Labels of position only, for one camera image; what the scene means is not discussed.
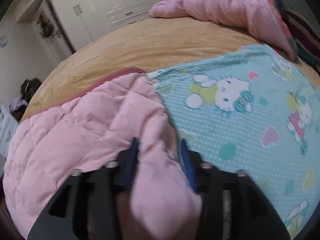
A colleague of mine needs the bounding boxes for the round wall clock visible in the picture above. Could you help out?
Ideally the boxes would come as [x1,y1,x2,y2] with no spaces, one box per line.
[0,35,8,48]

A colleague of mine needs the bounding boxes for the bags hanging on door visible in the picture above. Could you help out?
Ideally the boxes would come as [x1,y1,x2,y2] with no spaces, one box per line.
[36,13,55,38]

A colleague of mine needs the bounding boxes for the white drawer chest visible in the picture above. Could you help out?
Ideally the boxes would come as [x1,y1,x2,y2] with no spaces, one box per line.
[0,105,18,158]

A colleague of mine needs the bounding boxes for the white wardrobe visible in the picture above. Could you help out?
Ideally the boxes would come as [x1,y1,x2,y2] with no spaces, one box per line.
[51,0,162,51]

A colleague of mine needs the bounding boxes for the pink quilted jacket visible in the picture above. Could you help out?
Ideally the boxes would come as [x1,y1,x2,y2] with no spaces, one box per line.
[3,69,202,239]

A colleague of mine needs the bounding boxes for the black bag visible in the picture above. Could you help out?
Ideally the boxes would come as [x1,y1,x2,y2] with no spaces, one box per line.
[21,78,42,102]

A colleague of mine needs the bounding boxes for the purple clothes pile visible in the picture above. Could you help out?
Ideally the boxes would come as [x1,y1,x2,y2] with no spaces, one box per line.
[9,97,28,113]

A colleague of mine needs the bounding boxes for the hello kitty blue blanket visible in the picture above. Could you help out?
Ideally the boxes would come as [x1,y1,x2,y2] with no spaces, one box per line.
[149,45,319,238]

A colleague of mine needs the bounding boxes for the pink crumpled duvet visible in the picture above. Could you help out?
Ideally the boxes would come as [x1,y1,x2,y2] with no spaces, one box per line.
[149,0,298,61]

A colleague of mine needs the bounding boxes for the tan bed sheet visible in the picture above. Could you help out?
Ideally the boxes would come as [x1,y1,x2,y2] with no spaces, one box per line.
[19,16,320,123]

